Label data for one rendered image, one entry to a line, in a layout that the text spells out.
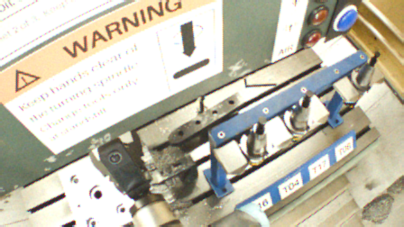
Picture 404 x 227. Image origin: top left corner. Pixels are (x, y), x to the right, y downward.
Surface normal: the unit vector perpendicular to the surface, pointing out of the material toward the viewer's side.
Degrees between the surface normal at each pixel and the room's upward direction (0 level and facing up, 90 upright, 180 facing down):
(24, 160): 90
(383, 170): 24
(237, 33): 90
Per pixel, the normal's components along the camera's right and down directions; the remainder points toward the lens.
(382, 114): -0.40, -0.26
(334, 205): 0.07, -0.53
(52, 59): 0.47, 0.76
